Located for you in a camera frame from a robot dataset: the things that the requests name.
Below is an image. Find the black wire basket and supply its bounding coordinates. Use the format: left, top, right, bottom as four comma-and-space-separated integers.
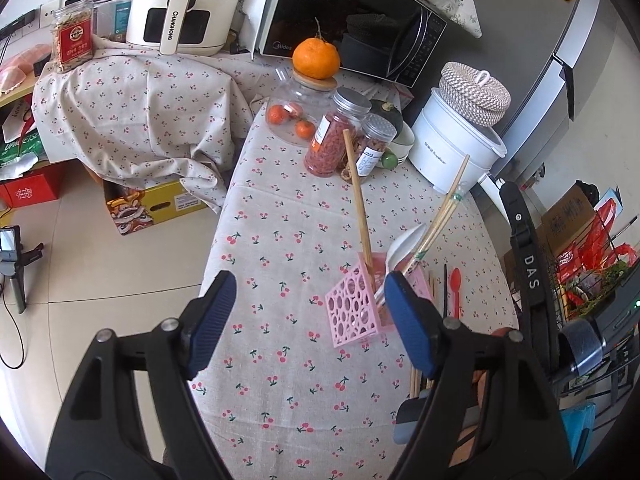
545, 195, 640, 397

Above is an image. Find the white cloth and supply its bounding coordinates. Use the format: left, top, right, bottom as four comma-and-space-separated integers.
240, 0, 292, 56

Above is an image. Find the glass jar with wooden lid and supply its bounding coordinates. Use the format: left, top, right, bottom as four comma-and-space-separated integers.
266, 67, 337, 149

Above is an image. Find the white air fryer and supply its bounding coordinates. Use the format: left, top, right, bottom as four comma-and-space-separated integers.
125, 0, 256, 57

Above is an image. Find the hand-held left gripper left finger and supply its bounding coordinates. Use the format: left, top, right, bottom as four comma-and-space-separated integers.
45, 270, 238, 480

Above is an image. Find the pink perforated utensil holder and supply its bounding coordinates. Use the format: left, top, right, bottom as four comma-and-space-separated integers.
324, 251, 435, 348

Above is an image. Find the green package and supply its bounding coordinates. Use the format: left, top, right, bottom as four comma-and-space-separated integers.
0, 127, 46, 169

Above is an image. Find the grey refrigerator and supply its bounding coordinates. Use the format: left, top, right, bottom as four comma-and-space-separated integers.
465, 0, 609, 211

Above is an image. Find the white rice cooker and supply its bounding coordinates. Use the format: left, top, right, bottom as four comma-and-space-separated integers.
407, 87, 509, 195

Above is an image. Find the red plastic bag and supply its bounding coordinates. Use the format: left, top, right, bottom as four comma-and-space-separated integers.
556, 197, 640, 282

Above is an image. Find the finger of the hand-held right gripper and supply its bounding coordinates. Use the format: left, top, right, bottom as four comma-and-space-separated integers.
499, 180, 540, 254

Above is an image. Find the cherry print tablecloth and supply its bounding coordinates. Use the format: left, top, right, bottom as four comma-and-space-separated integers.
190, 55, 521, 480

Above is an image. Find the wooden chopstick with green band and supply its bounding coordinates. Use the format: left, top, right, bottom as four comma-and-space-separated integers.
400, 187, 463, 277
407, 154, 471, 273

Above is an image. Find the small red spoon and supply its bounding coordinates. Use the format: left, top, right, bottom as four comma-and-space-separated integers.
448, 267, 463, 319

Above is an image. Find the woven rope basket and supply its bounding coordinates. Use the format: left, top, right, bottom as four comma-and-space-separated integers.
439, 61, 512, 128

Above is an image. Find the brown cardboard box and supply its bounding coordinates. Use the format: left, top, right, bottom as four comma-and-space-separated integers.
540, 185, 599, 262

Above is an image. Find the jar of nuts metal lid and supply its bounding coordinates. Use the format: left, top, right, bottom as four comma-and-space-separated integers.
345, 112, 399, 179

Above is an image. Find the dark green squash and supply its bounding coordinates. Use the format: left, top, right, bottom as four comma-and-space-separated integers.
369, 99, 405, 134

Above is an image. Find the large orange mandarin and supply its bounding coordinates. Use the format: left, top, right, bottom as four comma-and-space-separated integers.
292, 17, 342, 81

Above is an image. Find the grey blue utensil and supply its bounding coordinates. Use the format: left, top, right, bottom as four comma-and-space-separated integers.
392, 392, 434, 446

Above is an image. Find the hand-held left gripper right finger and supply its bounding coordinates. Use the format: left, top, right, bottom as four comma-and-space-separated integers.
383, 270, 577, 480

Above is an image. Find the black microwave oven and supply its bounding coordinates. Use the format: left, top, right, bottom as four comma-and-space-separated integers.
252, 0, 448, 89

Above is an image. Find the blue plastic object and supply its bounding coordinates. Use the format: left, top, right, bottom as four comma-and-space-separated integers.
560, 402, 599, 467

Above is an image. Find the phone on small tripod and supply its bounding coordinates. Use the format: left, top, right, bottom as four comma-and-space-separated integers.
0, 225, 45, 315

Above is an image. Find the jar of red goji berries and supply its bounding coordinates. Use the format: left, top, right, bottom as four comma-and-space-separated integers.
304, 87, 374, 179

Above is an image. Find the long wooden chopstick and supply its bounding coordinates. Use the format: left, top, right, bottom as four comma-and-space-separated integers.
342, 129, 375, 271

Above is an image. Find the white plastic spoon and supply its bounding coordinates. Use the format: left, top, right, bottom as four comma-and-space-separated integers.
395, 224, 429, 271
373, 237, 413, 307

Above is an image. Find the nut jar with red label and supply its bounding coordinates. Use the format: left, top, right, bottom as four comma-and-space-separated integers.
51, 0, 96, 75

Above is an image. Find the draped cherry print cloth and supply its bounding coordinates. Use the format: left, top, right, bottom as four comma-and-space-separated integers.
31, 42, 261, 214

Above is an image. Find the black cable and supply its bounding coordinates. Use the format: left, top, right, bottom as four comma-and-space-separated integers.
0, 280, 27, 369

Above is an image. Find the red box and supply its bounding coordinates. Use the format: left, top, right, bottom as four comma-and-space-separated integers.
0, 162, 66, 210

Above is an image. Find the pink plastic bag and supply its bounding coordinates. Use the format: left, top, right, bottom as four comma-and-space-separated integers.
0, 42, 54, 94

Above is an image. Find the yellow printed cardboard box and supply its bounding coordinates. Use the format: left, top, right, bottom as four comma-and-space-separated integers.
102, 177, 211, 236

